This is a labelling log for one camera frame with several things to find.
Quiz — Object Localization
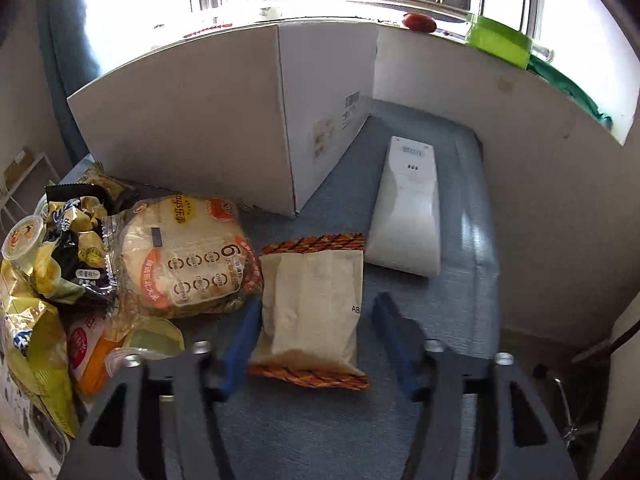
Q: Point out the green plastic bag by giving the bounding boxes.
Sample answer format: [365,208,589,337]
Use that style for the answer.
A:
[527,55,613,128]

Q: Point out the blue curtain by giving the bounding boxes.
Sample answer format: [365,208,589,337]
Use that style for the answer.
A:
[35,0,101,171]

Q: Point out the green round container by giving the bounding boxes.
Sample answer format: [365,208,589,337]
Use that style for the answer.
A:
[465,14,538,68]

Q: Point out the small golden snack packet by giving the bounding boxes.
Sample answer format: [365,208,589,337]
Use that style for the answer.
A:
[75,161,136,201]

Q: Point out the black and yellow chip bag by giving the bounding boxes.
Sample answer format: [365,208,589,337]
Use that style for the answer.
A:
[30,182,126,306]

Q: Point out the round rice cracker bag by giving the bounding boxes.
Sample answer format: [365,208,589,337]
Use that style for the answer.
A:
[107,192,265,321]

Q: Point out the beige snack packet orange edges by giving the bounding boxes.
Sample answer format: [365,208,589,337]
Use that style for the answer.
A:
[247,232,371,391]

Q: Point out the pale green snack cup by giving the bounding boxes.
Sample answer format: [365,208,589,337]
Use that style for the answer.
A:
[122,316,186,361]

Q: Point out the white remote control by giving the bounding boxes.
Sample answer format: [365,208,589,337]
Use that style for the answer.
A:
[364,136,442,278]

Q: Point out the small jelly cup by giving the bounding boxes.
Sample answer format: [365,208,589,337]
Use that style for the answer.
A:
[1,214,46,261]

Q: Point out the small red round object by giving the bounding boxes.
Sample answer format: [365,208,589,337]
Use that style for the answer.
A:
[402,12,437,32]

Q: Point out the chrome chair base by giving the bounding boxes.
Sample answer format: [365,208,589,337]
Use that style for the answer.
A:
[552,377,601,443]

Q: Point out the small brown cardboard box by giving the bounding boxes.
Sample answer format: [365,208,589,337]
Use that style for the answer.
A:
[4,149,36,186]

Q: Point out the white orange snack packet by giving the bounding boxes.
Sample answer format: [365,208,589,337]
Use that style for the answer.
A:
[67,310,126,396]

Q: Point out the white cardboard box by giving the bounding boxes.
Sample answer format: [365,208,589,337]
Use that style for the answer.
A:
[66,22,379,218]

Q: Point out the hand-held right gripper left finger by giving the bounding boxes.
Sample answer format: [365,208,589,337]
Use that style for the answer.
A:
[57,296,263,480]

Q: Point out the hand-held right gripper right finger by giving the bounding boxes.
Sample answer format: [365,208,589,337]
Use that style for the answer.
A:
[372,291,581,480]

